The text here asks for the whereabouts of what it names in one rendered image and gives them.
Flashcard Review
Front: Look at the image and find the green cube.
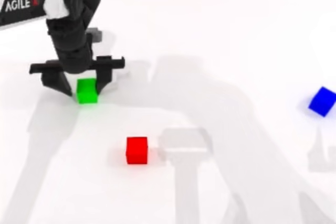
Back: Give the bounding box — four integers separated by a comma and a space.
76, 78, 99, 104

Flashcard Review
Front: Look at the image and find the red cube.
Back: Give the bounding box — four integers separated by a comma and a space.
125, 136, 149, 165

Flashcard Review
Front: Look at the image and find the blue cube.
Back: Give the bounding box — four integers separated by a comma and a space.
308, 86, 336, 118

